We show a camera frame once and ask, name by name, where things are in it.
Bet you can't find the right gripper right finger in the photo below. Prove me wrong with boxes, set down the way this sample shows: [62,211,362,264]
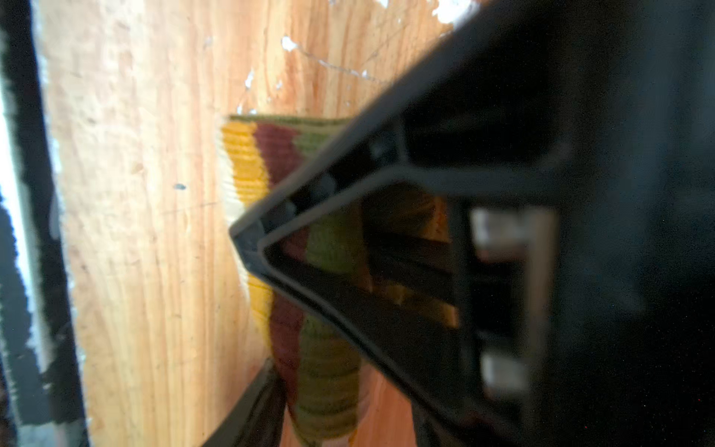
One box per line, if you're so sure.
[411,402,465,447]

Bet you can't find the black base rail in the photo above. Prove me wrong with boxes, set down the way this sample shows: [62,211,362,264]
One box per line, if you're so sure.
[1,1,89,446]

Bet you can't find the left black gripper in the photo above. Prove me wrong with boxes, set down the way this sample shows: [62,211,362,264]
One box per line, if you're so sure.
[461,1,714,446]

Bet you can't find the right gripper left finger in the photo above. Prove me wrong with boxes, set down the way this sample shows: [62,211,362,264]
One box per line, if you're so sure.
[203,359,287,447]

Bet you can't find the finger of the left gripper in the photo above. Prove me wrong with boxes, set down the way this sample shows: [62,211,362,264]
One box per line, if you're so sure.
[230,1,560,425]

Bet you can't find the green striped sock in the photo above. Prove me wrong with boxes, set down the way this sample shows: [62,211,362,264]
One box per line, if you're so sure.
[218,115,456,446]

